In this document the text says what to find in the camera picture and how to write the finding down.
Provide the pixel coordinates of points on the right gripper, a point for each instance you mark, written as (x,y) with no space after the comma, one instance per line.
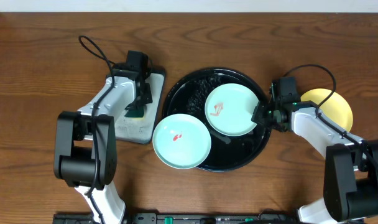
(258,116)

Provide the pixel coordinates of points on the black round tray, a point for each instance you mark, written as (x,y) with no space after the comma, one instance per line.
(188,96)

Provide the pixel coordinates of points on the yellow plate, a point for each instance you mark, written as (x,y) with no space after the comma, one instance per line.
(336,108)

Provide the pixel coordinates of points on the green yellow sponge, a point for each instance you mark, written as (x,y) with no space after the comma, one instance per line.
(135,112)

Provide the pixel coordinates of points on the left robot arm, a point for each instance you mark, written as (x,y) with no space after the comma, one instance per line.
(85,147)

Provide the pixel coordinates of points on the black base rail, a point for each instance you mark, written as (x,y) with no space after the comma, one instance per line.
(264,217)

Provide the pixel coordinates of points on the light green plate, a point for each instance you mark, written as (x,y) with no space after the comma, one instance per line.
(229,109)
(181,141)

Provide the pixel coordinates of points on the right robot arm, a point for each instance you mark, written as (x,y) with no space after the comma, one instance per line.
(350,190)

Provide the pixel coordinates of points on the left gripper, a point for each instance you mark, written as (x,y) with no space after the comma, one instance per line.
(139,101)

